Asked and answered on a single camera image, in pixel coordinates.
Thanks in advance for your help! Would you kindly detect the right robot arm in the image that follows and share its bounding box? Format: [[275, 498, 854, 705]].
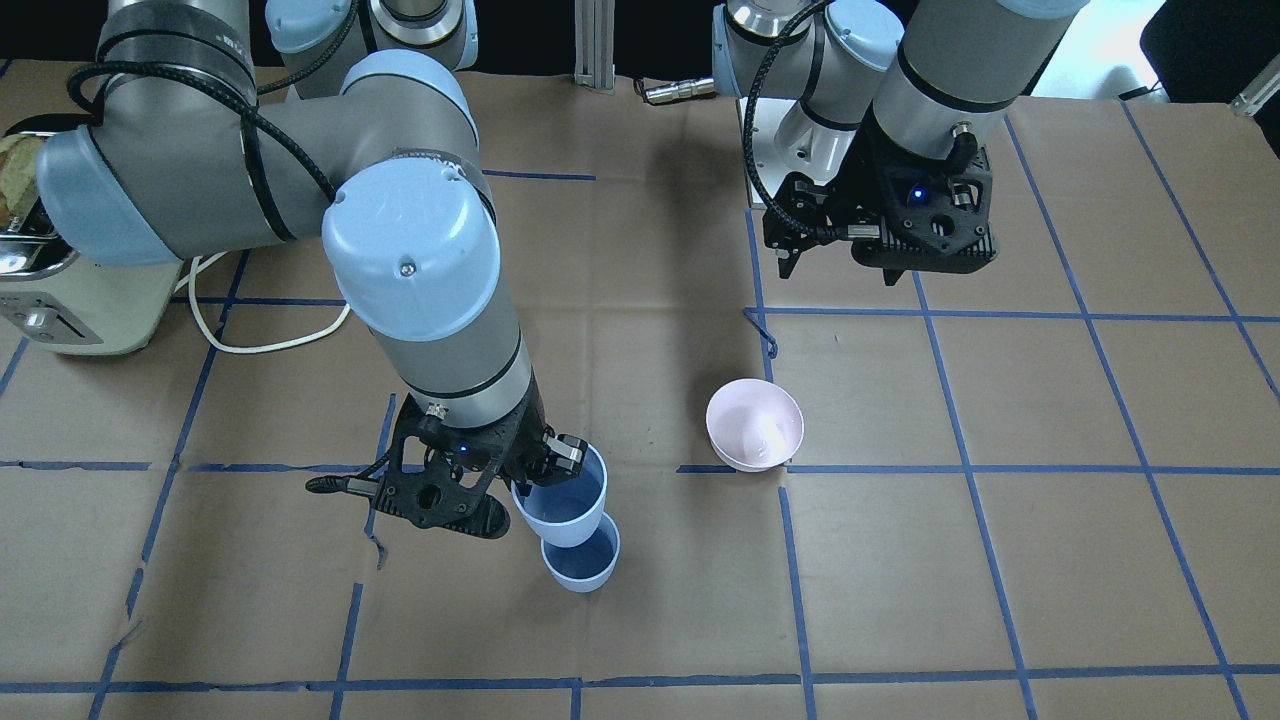
[[35, 1, 547, 460]]

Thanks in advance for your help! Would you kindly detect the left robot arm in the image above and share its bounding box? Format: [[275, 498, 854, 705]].
[[712, 1, 1083, 286]]

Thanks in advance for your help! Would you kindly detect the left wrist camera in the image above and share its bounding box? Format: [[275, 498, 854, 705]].
[[851, 132, 1000, 286]]

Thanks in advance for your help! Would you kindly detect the bread slice in toaster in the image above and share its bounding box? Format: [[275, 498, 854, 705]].
[[1, 135, 45, 227]]

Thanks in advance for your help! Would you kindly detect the aluminium frame post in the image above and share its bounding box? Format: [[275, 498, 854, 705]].
[[572, 0, 616, 94]]

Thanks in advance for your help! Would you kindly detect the cream toaster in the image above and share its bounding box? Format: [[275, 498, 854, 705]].
[[0, 115, 186, 357]]

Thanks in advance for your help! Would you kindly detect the pink bowl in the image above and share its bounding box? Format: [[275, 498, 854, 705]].
[[705, 378, 805, 471]]

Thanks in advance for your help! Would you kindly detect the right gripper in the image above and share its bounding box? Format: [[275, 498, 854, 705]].
[[500, 386, 589, 493]]

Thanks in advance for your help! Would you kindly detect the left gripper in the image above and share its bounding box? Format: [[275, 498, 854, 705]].
[[763, 126, 881, 279]]

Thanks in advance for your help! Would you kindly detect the white toaster cord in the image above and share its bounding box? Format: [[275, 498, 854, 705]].
[[188, 250, 353, 355]]

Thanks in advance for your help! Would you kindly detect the blue cup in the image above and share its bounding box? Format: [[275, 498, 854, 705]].
[[509, 445, 608, 548], [540, 512, 621, 594]]

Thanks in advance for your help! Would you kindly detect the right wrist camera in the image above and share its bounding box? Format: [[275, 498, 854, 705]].
[[305, 397, 524, 539]]

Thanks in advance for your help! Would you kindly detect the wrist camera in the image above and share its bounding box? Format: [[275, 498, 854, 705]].
[[851, 132, 1000, 286], [305, 397, 524, 539]]

